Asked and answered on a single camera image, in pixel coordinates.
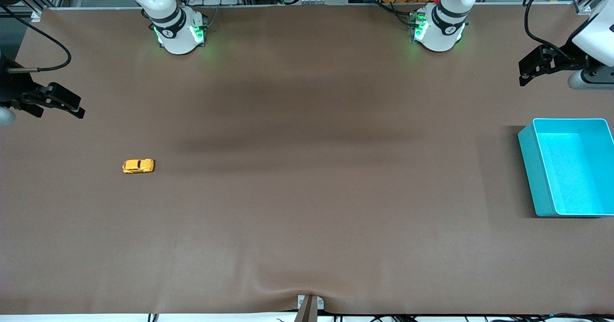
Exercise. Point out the brown table mat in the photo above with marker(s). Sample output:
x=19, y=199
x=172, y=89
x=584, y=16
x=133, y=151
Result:
x=307, y=120

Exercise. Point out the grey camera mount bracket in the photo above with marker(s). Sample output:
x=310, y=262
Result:
x=310, y=308

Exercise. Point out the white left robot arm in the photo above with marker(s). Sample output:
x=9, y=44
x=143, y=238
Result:
x=443, y=29

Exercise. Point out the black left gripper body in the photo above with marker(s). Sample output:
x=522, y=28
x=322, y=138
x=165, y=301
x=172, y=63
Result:
x=569, y=60

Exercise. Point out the teal plastic storage bin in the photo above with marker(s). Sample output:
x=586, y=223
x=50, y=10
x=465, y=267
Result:
x=566, y=178

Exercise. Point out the yellow toy beetle car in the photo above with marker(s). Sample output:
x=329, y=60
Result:
x=138, y=166

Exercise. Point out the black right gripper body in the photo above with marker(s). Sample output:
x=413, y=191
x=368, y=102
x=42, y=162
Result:
x=9, y=88

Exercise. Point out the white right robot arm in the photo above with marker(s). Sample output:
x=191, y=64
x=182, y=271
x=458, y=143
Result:
x=177, y=29

